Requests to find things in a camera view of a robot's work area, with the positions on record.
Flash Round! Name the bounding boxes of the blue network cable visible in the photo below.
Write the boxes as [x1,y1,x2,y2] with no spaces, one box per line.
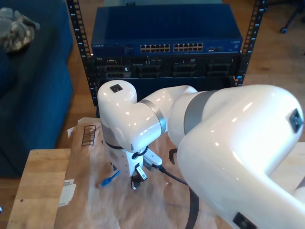
[98,170,122,189]

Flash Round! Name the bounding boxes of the brown paper mailer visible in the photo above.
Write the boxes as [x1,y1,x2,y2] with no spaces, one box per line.
[54,116,229,229]

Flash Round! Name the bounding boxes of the white shipping label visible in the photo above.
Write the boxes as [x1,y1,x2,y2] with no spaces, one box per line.
[58,178,77,207]

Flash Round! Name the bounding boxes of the black rack server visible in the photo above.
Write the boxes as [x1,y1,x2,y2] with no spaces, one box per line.
[94,55,242,80]

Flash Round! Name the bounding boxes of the blue sofa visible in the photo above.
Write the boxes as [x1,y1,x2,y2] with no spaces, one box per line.
[0,0,74,178]

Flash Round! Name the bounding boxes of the camouflage cloth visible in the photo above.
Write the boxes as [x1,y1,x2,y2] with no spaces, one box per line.
[0,7,41,53]

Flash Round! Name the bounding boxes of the black camera cable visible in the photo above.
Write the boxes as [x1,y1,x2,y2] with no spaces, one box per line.
[152,163,191,186]

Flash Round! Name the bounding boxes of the black rack frame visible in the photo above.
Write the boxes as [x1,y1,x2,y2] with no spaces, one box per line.
[66,0,268,107]

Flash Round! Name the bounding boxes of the blue network switch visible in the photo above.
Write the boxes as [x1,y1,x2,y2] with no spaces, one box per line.
[91,4,243,57]

